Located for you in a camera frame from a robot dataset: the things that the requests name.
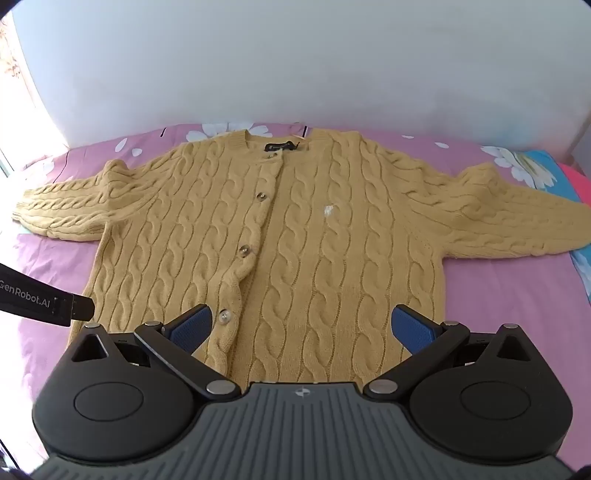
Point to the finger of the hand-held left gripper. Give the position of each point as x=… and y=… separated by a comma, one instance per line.
x=82, y=308

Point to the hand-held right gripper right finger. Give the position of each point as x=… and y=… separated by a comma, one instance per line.
x=411, y=330

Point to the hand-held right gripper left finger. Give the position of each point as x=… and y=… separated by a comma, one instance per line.
x=191, y=330

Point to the pink floral bed sheet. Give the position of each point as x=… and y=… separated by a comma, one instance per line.
x=485, y=295

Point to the blue patterned cloth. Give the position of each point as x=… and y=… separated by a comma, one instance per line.
x=545, y=170

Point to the red cloth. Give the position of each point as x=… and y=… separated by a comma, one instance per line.
x=577, y=182

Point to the wooden post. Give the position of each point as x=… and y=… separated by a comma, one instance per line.
x=575, y=143

